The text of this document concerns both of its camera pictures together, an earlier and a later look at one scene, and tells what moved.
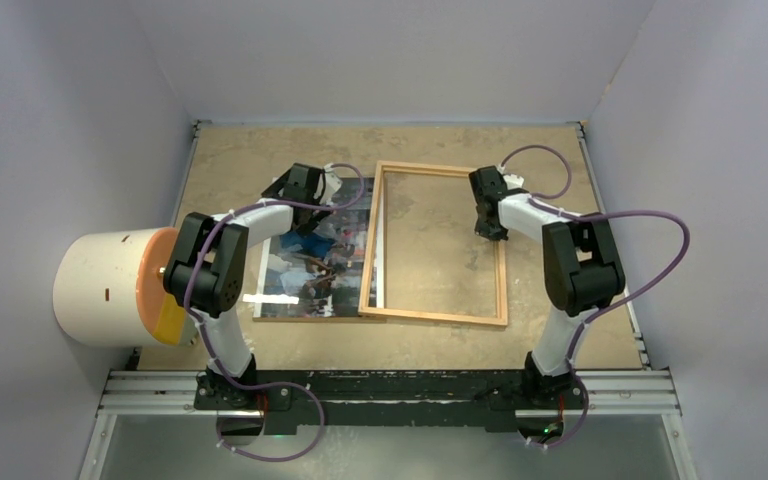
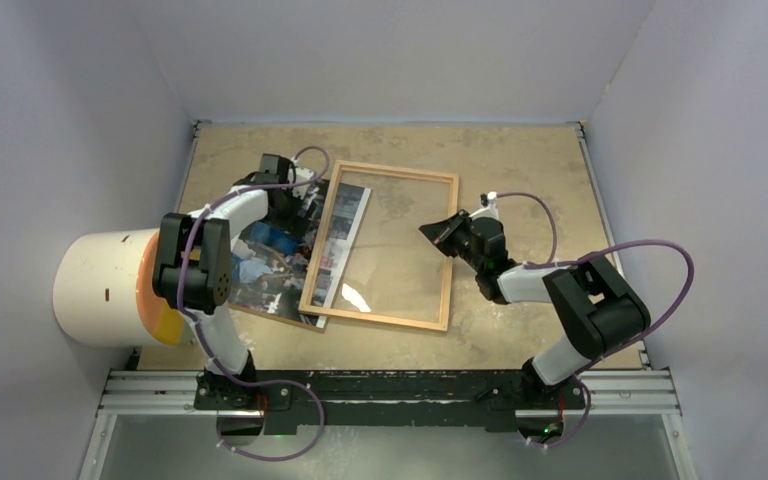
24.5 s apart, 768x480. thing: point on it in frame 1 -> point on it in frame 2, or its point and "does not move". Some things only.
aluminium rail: [172, 394] does not move
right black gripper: [484, 230] -> [441, 233]
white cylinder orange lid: [109, 288] does not move
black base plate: [389, 402] does not move
